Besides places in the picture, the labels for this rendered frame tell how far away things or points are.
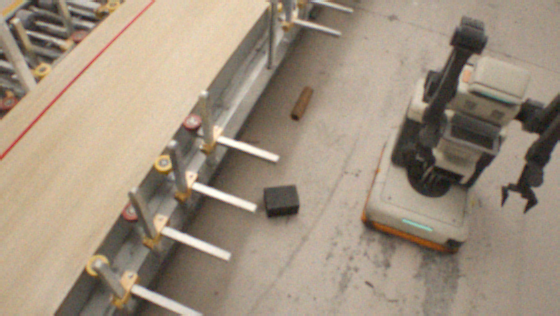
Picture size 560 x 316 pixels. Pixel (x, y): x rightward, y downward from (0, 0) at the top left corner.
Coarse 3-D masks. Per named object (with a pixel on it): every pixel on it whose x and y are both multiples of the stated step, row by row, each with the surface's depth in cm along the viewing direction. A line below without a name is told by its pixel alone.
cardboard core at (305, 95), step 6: (306, 90) 327; (312, 90) 330; (300, 96) 324; (306, 96) 324; (300, 102) 319; (306, 102) 322; (294, 108) 316; (300, 108) 316; (294, 114) 321; (300, 114) 315; (294, 120) 318
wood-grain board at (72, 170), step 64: (128, 0) 248; (192, 0) 251; (256, 0) 255; (64, 64) 212; (128, 64) 214; (192, 64) 217; (0, 128) 184; (64, 128) 187; (128, 128) 190; (0, 192) 165; (64, 192) 167; (0, 256) 149; (64, 256) 151
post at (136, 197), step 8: (128, 192) 139; (136, 192) 139; (136, 200) 140; (144, 200) 145; (136, 208) 146; (144, 208) 147; (144, 216) 149; (144, 224) 154; (152, 224) 158; (144, 232) 161; (152, 232) 160; (160, 240) 170; (160, 248) 173
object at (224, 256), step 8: (136, 224) 170; (168, 232) 167; (176, 232) 167; (176, 240) 166; (184, 240) 165; (192, 240) 165; (192, 248) 166; (200, 248) 164; (208, 248) 164; (216, 248) 164; (216, 256) 163; (224, 256) 163
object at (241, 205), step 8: (168, 176) 186; (200, 184) 185; (200, 192) 184; (208, 192) 183; (216, 192) 183; (216, 200) 184; (224, 200) 181; (232, 200) 181; (240, 200) 181; (240, 208) 181; (248, 208) 179; (256, 208) 182
